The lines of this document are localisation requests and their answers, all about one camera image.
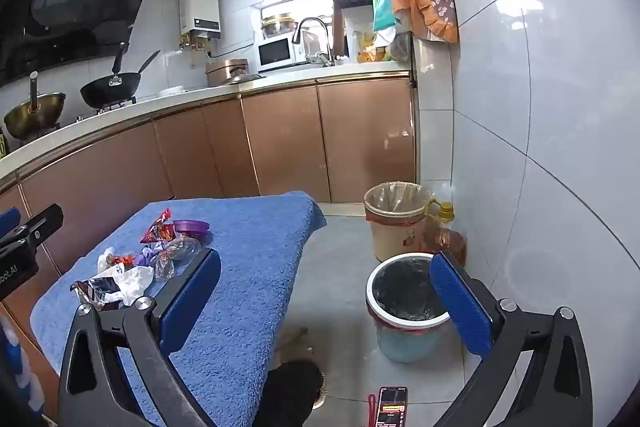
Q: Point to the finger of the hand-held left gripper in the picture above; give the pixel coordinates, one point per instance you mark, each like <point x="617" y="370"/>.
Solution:
<point x="40" y="224"/>
<point x="7" y="223"/>

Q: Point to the white plastic wrapper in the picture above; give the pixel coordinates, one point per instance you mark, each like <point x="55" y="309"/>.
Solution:
<point x="106" y="259"/>

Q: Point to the steel faucet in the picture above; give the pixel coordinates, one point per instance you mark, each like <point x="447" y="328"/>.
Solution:
<point x="327" y="37"/>

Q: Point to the small red wrapper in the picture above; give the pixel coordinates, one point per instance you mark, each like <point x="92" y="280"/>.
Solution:
<point x="122" y="260"/>

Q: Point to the purple plastic lid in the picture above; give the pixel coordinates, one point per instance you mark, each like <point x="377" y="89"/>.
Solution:
<point x="192" y="227"/>

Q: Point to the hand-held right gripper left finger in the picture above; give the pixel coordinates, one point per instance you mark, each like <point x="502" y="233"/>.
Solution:
<point x="190" y="297"/>

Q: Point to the yellow snack bag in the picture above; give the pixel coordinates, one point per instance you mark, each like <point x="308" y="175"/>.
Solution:
<point x="372" y="52"/>

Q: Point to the black range hood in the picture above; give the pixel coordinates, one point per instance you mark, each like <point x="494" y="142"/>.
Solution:
<point x="75" y="7"/>

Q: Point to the teal plastic bag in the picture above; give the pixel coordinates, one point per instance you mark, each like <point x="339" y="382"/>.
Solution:
<point x="386" y="14"/>

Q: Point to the person's black-clad leg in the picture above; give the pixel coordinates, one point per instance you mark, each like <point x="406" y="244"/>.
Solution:
<point x="290" y="397"/>

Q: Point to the person's left hand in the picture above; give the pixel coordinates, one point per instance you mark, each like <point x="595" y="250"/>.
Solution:
<point x="15" y="367"/>

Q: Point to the red snack packet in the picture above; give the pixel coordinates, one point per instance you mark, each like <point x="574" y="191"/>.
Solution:
<point x="159" y="229"/>

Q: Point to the white water heater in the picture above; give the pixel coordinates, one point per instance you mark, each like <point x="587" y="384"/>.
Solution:
<point x="200" y="9"/>

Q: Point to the copper rice cooker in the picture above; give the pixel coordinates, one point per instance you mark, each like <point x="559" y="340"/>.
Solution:
<point x="227" y="72"/>

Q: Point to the cooking oil bottle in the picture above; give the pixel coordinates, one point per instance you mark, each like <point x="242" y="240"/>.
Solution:
<point x="447" y="242"/>

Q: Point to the beige bin with clear liner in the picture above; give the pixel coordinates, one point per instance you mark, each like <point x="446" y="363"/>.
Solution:
<point x="395" y="237"/>

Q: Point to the teal bin with black liner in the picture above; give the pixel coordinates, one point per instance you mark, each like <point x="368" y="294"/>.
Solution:
<point x="400" y="347"/>

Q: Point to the dark foil snack wrapper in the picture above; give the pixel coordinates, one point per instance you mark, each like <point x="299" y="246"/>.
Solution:
<point x="97" y="289"/>

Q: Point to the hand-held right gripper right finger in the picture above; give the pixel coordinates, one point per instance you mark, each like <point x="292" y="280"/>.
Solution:
<point x="460" y="302"/>

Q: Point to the brass wok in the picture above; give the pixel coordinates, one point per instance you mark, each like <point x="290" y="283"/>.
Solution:
<point x="35" y="114"/>

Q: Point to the white tissue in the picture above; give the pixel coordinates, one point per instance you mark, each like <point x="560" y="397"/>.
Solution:
<point x="135" y="282"/>

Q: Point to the white plastic bag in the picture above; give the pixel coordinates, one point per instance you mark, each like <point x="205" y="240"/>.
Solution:
<point x="386" y="38"/>

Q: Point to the white microwave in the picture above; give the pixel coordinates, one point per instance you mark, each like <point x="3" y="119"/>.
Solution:
<point x="275" y="53"/>

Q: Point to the black wok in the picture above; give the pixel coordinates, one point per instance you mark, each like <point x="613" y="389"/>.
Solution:
<point x="110" y="89"/>

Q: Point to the tan slipper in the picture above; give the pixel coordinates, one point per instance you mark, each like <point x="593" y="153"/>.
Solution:
<point x="300" y="342"/>

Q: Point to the smartphone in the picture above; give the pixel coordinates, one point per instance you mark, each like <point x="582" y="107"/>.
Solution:
<point x="391" y="409"/>

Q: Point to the gas stove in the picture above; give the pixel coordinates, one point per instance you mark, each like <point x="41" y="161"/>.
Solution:
<point x="120" y="105"/>

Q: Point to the blue towel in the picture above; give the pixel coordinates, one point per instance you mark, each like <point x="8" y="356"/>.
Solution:
<point x="250" y="267"/>

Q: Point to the copper kitchen cabinet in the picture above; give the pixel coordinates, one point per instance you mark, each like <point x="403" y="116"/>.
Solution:
<point x="280" y="142"/>

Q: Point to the glass pot with gold lid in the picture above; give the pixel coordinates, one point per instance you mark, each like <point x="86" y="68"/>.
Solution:
<point x="279" y="27"/>

